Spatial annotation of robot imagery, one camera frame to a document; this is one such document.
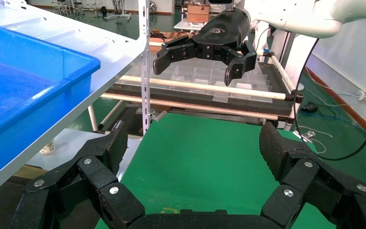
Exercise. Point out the silver binder clip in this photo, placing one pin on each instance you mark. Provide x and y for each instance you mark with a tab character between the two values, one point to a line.
157	115
306	136

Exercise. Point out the white corrugated metal shelf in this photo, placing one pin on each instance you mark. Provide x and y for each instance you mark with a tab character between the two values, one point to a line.
85	38

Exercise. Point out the black power adapter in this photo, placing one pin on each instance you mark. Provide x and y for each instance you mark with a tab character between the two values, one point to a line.
310	108

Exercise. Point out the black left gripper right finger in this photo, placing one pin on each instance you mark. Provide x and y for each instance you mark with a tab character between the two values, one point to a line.
299	170

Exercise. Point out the white pipe frame rack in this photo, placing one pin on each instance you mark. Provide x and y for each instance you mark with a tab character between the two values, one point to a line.
202	86

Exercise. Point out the white low table board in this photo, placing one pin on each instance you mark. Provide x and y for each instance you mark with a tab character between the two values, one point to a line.
72	142

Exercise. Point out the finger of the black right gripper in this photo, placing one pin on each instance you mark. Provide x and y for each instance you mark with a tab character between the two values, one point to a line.
243	61
173	52

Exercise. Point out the black rack shelf board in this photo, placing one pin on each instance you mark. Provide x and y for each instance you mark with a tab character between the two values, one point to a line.
233	104

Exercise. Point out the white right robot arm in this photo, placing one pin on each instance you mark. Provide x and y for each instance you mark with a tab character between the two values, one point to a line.
296	19

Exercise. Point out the white paper cup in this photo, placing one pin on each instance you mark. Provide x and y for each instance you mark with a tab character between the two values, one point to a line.
48	148

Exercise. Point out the green table cloth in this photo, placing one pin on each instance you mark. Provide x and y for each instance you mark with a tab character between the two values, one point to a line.
202	164

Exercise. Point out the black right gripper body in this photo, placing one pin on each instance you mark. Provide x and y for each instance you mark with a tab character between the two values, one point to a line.
221	31

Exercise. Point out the clear plastic organizer box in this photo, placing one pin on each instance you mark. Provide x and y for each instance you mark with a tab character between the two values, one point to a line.
202	74

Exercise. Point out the blue plastic tray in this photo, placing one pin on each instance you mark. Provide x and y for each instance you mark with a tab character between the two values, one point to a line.
28	79

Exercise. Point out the perforated metal shelf post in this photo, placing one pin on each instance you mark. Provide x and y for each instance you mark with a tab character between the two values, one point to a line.
145	82

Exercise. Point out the white wall plug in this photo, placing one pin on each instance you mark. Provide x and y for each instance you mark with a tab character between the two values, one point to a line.
363	95

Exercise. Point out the white background table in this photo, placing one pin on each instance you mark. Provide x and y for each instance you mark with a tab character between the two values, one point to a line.
186	26

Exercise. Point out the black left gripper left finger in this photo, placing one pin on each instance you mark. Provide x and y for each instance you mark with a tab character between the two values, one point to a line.
91	170

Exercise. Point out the small brown cardboard carton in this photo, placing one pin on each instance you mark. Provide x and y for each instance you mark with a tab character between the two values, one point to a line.
198	14

